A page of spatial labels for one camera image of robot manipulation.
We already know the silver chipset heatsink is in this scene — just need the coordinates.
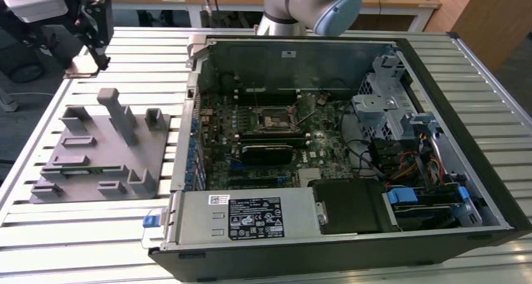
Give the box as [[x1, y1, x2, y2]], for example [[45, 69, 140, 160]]
[[297, 168, 324, 185]]

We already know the yellow wire bundle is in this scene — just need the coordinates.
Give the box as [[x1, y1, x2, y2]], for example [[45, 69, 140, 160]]
[[384, 165, 420, 187]]

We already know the black expansion slot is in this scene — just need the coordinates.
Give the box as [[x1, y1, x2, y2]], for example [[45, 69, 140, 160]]
[[228, 177, 280, 186]]

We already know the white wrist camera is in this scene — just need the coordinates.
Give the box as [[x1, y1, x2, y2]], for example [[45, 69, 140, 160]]
[[0, 0, 71, 24]]

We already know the black wire mesh bin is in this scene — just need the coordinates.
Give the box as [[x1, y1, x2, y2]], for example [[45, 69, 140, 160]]
[[0, 25, 49, 83]]

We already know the silver metal drive cage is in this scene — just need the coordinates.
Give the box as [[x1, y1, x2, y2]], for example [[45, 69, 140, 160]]
[[351, 55, 443, 141]]

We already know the black cable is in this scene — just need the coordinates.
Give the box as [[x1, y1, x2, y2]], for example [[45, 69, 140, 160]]
[[339, 102, 385, 182]]

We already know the grey parts rack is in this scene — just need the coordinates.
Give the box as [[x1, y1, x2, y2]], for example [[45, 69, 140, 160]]
[[29, 87, 172, 204]]

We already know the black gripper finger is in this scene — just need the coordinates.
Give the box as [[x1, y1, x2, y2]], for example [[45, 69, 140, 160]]
[[79, 0, 113, 72], [15, 22, 80, 70]]

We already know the metal socket cover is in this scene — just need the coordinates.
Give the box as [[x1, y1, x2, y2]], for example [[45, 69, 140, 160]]
[[288, 92, 325, 126]]

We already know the black PC case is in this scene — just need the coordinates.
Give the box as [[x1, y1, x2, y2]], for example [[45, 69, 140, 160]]
[[147, 31, 532, 283]]

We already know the green motherboard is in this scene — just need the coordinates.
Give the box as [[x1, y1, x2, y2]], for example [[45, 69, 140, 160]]
[[195, 89, 369, 192]]

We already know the red wire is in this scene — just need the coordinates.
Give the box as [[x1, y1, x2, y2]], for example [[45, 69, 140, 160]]
[[399, 151, 421, 171]]

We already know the silver power supply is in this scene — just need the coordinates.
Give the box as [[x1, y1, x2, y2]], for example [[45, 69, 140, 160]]
[[160, 187, 324, 246]]

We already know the wooden cabinet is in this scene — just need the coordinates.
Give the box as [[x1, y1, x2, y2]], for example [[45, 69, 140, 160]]
[[423, 0, 532, 76]]

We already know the green labelled RAM stick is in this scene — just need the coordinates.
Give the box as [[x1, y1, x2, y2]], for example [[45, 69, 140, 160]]
[[239, 87, 299, 97]]

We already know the small black graphics card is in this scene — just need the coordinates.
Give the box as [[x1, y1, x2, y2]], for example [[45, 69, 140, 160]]
[[240, 143, 295, 166]]

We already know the CPU socket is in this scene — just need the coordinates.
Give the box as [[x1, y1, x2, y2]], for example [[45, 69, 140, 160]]
[[255, 105, 303, 135]]

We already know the blue disk carrier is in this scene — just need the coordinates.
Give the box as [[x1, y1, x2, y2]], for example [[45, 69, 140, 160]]
[[385, 186, 420, 209]]

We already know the black RAM slot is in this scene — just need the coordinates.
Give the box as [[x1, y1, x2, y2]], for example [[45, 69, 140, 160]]
[[240, 139, 312, 148], [235, 96, 301, 102], [240, 133, 312, 141]]

